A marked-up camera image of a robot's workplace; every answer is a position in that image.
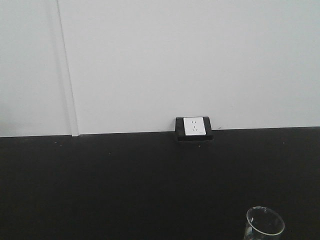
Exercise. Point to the clear glass beaker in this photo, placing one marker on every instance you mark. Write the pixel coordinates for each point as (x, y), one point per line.
(263, 223)

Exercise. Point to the black socket mounting box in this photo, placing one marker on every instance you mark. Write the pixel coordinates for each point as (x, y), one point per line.
(180, 131)

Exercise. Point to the white wall power socket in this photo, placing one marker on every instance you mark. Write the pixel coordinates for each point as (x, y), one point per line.
(194, 126)

